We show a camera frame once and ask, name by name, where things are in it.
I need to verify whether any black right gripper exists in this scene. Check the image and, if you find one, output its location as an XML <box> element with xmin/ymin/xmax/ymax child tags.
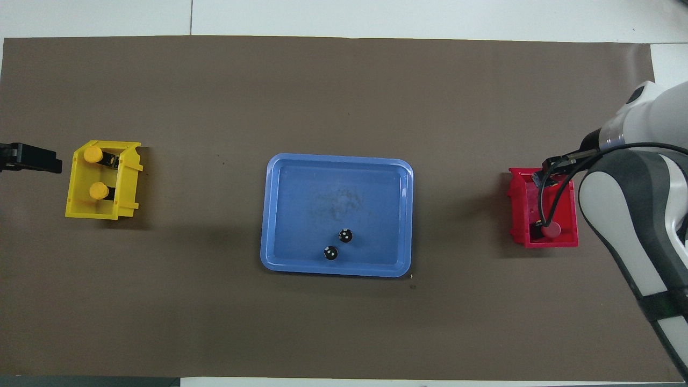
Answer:
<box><xmin>542</xmin><ymin>131</ymin><xmax>605</xmax><ymax>173</ymax></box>

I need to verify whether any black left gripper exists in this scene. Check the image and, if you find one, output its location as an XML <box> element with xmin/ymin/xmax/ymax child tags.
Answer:
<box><xmin>0</xmin><ymin>142</ymin><xmax>62</xmax><ymax>174</ymax></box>

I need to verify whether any blue plastic tray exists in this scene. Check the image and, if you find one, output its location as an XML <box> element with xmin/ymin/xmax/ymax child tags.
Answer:
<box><xmin>260</xmin><ymin>153</ymin><xmax>414</xmax><ymax>278</ymax></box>

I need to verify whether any yellow plastic bin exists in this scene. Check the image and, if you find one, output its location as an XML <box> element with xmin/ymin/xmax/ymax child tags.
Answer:
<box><xmin>65</xmin><ymin>140</ymin><xmax>144</xmax><ymax>221</ymax></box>

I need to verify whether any red plastic bin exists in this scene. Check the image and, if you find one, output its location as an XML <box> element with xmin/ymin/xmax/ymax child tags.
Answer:
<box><xmin>508</xmin><ymin>167</ymin><xmax>579</xmax><ymax>249</ymax></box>

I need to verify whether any brown table mat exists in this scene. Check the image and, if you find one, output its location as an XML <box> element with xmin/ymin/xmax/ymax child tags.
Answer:
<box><xmin>0</xmin><ymin>35</ymin><xmax>683</xmax><ymax>382</ymax></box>

